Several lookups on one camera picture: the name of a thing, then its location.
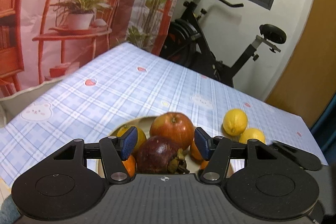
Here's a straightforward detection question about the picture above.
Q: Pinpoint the yellow lemon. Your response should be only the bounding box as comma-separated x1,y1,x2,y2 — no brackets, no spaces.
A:
223,109,248,136
239,128,266,144

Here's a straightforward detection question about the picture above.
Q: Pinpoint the orange tangerine front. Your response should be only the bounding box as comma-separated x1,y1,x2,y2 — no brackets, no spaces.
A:
190,140,203,161

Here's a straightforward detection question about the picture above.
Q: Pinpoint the wooden door panel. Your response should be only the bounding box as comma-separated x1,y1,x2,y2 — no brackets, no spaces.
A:
266,0,335,127

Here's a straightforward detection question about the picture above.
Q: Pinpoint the small orange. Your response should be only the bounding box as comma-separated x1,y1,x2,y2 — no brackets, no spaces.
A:
122,155,137,177

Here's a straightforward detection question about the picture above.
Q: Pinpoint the blue plaid tablecloth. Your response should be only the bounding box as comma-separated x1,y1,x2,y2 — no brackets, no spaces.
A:
1,43,326,185

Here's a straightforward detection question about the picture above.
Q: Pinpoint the cream round plate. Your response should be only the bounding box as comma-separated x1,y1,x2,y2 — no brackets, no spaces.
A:
96,115,236,179

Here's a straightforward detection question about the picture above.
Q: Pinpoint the orange tangerine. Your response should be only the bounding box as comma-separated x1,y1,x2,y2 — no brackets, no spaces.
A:
190,140,203,161
200,160,209,170

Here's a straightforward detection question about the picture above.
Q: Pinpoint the red apple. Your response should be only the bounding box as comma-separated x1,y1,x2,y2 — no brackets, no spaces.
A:
149,112,194,150

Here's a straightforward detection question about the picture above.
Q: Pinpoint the black exercise bike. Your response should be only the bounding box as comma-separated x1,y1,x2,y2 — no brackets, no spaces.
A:
159,0,288,88

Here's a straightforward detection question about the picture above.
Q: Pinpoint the blue curtain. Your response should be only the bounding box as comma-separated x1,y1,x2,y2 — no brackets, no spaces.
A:
311,102,336,164

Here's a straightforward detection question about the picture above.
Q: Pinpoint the printed room backdrop cloth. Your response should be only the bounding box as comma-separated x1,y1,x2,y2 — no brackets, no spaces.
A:
1,0,177,97

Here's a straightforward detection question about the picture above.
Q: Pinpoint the yellow-orange citrus fruit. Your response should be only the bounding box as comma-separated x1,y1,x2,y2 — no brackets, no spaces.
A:
116,124,147,154

